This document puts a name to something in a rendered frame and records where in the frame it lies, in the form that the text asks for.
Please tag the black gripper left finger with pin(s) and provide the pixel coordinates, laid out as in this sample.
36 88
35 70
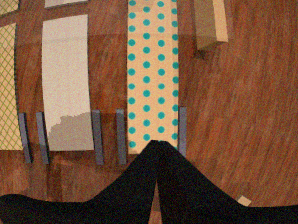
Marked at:
127 201

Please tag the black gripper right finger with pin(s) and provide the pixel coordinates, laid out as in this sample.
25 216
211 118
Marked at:
188 197

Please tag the tan polka-dot strip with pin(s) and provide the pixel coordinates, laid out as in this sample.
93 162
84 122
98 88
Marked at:
152 91

